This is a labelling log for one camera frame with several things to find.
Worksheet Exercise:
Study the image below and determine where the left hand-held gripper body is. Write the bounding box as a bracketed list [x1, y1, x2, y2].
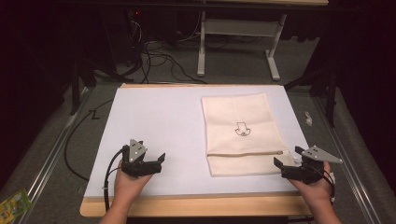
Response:
[120, 138, 163, 178]

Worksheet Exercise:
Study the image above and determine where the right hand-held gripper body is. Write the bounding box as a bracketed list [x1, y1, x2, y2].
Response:
[280, 145, 344, 185]

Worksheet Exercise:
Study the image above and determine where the cream cloth zipper bag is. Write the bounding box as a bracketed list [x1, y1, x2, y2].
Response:
[201, 92, 297, 178]

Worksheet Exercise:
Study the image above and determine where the person's right hand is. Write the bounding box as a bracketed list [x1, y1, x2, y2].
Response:
[288, 161, 333, 208]

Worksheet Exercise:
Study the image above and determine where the person's left hand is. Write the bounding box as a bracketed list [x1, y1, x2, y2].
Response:
[113, 168, 153, 204]

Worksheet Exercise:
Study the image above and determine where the white table mat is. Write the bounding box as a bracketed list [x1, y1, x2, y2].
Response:
[84, 85, 310, 199]

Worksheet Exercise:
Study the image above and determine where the black metal stand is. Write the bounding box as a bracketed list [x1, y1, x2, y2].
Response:
[68, 57, 98, 117]
[283, 65, 340, 128]

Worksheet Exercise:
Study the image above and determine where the green printed packet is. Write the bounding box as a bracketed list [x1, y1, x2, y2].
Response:
[0, 189, 33, 224]

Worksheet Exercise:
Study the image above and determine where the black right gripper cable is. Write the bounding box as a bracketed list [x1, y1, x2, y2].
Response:
[321, 169, 336, 200]

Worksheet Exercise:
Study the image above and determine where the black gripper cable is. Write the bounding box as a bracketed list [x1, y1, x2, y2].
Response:
[321, 169, 336, 200]
[103, 148, 126, 213]

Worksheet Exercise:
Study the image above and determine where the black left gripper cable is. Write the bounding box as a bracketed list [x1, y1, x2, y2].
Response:
[103, 148, 126, 213]

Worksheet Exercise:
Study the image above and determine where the metal floor rail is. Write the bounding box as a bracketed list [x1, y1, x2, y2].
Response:
[312, 95, 385, 224]
[17, 87, 92, 224]

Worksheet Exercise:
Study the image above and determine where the long black floor cable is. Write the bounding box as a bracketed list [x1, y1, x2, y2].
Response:
[64, 98, 115, 183]

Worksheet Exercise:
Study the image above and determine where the tangle of black floor cables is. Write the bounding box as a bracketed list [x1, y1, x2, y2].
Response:
[129, 18, 208, 85]

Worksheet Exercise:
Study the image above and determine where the white metal desk frame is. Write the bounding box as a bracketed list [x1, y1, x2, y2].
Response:
[196, 10, 288, 82]

